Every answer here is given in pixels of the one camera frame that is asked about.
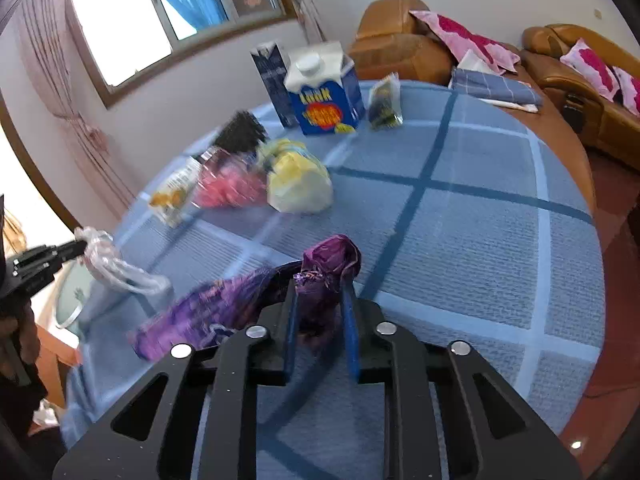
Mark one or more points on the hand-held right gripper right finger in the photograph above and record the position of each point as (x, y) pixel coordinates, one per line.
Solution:
(350, 340)

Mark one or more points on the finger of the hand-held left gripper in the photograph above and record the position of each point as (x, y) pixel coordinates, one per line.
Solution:
(32, 282)
(55, 257)

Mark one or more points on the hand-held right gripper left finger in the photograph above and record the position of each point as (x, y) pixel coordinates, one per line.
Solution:
(292, 330)

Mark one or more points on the clear plastic bag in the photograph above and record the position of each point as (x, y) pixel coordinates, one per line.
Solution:
(100, 255)

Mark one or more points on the purple foil wrapper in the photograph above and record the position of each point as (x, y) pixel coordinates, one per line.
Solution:
(325, 260)

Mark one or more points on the yellow plastic bag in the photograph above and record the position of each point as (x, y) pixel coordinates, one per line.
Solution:
(297, 185)

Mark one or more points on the orange wooden door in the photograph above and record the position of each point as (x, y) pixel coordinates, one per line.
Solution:
(50, 360)

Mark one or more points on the white label packet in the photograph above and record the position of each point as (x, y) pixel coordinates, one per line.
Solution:
(172, 195)

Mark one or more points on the pink wrapper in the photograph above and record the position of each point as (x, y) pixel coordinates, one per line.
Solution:
(225, 185)

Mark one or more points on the wide pink curtain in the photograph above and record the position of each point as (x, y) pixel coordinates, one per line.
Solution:
(65, 85)

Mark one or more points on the blue plaid tablecloth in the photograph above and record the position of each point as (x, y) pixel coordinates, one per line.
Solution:
(475, 210)

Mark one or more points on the blue carton with white cap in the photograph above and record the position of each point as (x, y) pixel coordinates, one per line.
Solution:
(325, 110)

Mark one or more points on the small dark snack packet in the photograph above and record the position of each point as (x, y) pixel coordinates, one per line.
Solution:
(384, 102)

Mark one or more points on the tall white and navy carton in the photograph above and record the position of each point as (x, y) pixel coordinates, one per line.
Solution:
(272, 85)

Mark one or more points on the folded blue plaid cloth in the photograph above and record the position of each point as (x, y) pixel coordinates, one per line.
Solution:
(495, 87)

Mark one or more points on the orange leather armchair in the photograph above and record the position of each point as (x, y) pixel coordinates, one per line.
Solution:
(395, 45)

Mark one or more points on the narrow pink curtain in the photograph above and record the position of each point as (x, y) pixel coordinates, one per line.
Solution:
(310, 10)

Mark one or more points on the pink and white pillow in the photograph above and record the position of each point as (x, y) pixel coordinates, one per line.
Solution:
(460, 35)
(592, 67)
(631, 90)

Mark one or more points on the orange leather sofa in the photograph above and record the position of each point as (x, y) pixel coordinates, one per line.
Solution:
(560, 80)

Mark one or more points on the wooden doorway frame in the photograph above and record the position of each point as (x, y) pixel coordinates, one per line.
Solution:
(37, 175)

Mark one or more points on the window with wooden frame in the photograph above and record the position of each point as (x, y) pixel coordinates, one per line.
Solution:
(125, 20)

